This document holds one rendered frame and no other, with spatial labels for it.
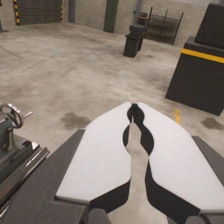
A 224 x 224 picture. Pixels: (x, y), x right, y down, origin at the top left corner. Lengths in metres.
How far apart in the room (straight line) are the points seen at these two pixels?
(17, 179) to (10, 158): 0.11
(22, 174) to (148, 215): 1.31
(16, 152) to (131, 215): 1.26
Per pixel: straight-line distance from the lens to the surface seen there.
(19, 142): 1.05
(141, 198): 1.99
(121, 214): 1.86
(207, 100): 4.07
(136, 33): 6.75
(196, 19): 13.35
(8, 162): 0.98
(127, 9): 13.56
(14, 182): 0.99
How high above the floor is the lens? 1.64
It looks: 32 degrees down
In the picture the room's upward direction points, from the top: 11 degrees clockwise
